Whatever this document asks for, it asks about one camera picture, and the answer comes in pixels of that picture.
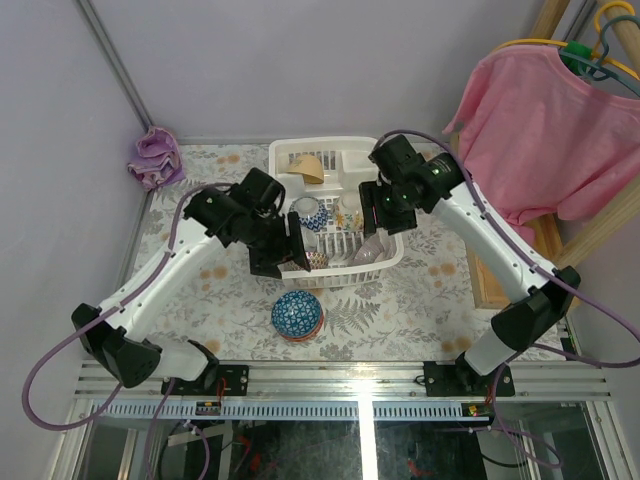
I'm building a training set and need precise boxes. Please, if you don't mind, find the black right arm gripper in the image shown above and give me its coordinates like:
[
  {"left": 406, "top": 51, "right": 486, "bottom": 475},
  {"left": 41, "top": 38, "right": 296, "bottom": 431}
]
[{"left": 358, "top": 178, "right": 417, "bottom": 238}]

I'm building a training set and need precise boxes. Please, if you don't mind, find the yellow flower ceramic bowl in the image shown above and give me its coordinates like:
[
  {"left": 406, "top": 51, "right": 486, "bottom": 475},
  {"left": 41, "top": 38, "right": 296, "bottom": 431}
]
[{"left": 333, "top": 191, "right": 364, "bottom": 232}]

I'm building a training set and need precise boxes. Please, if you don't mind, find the tan patterned ceramic bowl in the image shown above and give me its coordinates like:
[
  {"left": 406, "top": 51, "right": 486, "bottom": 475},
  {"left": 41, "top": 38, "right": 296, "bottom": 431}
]
[{"left": 306, "top": 251, "right": 329, "bottom": 270}]

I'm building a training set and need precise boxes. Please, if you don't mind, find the purple glass bowl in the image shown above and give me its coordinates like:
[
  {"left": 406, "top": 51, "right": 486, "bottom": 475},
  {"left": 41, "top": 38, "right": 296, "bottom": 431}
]
[{"left": 351, "top": 234, "right": 385, "bottom": 266}]

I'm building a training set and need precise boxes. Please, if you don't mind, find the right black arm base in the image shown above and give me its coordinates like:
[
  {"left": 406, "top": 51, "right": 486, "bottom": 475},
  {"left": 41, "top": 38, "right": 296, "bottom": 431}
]
[{"left": 413, "top": 354, "right": 515, "bottom": 400}]

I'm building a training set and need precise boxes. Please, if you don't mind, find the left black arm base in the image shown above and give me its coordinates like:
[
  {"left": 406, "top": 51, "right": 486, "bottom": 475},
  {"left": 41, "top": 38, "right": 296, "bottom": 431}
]
[{"left": 156, "top": 340, "right": 249, "bottom": 398}]

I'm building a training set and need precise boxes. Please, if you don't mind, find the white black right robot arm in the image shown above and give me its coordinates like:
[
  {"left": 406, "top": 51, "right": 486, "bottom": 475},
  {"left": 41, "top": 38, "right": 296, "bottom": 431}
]
[{"left": 359, "top": 134, "right": 580, "bottom": 395}]

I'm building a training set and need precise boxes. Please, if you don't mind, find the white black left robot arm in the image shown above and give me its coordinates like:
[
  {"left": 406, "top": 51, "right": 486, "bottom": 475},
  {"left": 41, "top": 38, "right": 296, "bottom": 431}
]
[{"left": 71, "top": 168, "right": 310, "bottom": 395}]

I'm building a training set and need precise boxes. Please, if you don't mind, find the white plastic dish rack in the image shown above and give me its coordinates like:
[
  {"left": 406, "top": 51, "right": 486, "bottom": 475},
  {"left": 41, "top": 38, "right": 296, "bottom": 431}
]
[{"left": 269, "top": 136, "right": 404, "bottom": 289}]

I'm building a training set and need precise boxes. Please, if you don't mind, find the blue triangle patterned bowl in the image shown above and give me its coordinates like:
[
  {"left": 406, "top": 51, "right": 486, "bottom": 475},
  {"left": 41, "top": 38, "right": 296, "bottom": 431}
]
[{"left": 271, "top": 290, "right": 323, "bottom": 338}]

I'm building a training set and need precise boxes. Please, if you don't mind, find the red rimmed bottom bowl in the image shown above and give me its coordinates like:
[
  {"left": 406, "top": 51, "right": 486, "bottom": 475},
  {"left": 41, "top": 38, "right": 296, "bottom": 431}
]
[{"left": 281, "top": 318, "right": 324, "bottom": 343}]

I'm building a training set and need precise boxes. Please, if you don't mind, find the floral table mat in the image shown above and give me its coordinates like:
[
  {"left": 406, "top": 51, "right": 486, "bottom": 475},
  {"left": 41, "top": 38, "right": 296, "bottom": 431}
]
[{"left": 107, "top": 142, "right": 556, "bottom": 362}]

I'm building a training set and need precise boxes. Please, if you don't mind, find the crumpled purple cloth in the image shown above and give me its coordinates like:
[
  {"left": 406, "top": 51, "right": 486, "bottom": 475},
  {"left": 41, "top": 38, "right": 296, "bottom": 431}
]
[{"left": 127, "top": 126, "right": 185, "bottom": 191}]

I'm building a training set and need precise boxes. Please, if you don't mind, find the pink t-shirt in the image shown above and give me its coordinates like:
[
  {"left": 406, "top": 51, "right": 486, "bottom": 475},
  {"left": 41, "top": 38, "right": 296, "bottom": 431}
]
[{"left": 442, "top": 45, "right": 640, "bottom": 259}]

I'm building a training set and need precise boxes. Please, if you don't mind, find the green clothes hanger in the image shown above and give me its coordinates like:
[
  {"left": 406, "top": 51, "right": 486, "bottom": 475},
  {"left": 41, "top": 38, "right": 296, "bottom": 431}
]
[{"left": 558, "top": 14, "right": 639, "bottom": 98}]

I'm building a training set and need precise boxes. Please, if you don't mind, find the yellow clothes hanger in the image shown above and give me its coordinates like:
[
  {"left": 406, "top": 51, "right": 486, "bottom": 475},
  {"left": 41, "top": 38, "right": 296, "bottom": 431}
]
[{"left": 494, "top": 1, "right": 639, "bottom": 81}]

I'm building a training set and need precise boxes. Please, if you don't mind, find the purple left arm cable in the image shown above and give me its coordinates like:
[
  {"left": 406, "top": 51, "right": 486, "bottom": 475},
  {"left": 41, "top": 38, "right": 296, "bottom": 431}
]
[{"left": 22, "top": 183, "right": 234, "bottom": 480}]

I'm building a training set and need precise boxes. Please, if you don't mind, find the aluminium rail frame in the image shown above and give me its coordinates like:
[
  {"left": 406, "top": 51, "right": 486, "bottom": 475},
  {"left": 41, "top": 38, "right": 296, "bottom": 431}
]
[{"left": 44, "top": 360, "right": 639, "bottom": 479}]

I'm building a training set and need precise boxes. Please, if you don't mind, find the wooden clothes rack frame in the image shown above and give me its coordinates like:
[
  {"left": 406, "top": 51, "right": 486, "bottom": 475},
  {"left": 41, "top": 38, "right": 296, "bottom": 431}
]
[{"left": 449, "top": 0, "right": 640, "bottom": 311}]

